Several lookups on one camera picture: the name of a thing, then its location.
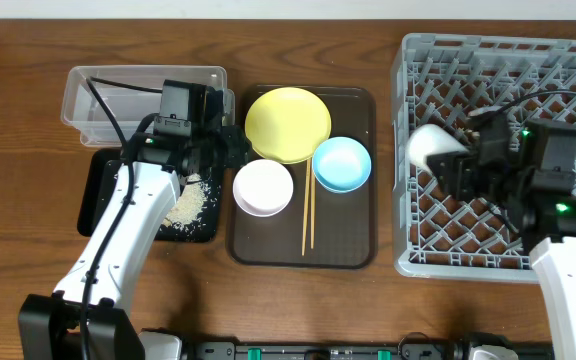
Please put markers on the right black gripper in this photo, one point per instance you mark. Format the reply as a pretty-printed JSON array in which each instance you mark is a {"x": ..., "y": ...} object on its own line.
[{"x": 457, "y": 182}]

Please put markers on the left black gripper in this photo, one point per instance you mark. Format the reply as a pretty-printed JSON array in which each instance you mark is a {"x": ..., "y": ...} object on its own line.
[{"x": 226, "y": 145}]

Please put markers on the white cup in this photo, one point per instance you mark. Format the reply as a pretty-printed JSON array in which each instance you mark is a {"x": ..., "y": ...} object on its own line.
[{"x": 429, "y": 140}]

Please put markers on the white bowl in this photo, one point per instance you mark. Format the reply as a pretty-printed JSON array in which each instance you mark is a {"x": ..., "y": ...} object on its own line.
[{"x": 263, "y": 188}]

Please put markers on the pile of rice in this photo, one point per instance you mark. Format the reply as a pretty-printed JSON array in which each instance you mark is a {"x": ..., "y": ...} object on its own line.
[{"x": 186, "y": 216}]

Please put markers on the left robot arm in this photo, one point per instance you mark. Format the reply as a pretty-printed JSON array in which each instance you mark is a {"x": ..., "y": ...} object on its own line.
[{"x": 87, "y": 315}]

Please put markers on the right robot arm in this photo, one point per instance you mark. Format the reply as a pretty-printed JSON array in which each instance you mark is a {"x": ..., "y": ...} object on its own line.
[{"x": 533, "y": 185}]

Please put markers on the grey dishwasher rack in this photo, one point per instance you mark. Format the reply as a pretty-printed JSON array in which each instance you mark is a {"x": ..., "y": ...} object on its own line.
[{"x": 439, "y": 79}]

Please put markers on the black waste tray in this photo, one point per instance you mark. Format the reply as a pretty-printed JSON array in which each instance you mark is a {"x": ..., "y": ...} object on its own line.
[{"x": 101, "y": 181}]

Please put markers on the yellow plate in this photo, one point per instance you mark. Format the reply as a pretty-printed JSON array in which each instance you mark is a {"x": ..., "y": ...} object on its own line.
[{"x": 287, "y": 124}]

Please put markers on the left wooden chopstick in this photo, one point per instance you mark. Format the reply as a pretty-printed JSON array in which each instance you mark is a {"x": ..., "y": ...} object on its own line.
[{"x": 306, "y": 206}]

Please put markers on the wooden chopstick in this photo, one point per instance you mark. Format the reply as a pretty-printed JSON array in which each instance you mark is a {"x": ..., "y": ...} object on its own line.
[
  {"x": 312, "y": 208},
  {"x": 306, "y": 206}
]

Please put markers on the right wooden chopstick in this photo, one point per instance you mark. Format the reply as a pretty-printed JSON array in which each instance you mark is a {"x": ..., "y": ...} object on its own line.
[{"x": 312, "y": 208}]

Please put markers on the light blue bowl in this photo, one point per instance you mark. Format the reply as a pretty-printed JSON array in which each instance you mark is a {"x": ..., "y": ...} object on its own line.
[{"x": 341, "y": 164}]

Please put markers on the clear plastic bin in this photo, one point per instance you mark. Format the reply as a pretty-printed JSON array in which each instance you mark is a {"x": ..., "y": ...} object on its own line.
[{"x": 81, "y": 110}]

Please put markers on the dark brown serving tray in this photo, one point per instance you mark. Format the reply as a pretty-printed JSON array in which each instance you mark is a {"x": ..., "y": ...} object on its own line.
[{"x": 345, "y": 224}]

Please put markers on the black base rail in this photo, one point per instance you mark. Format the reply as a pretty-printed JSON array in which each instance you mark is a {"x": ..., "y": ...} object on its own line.
[{"x": 231, "y": 351}]

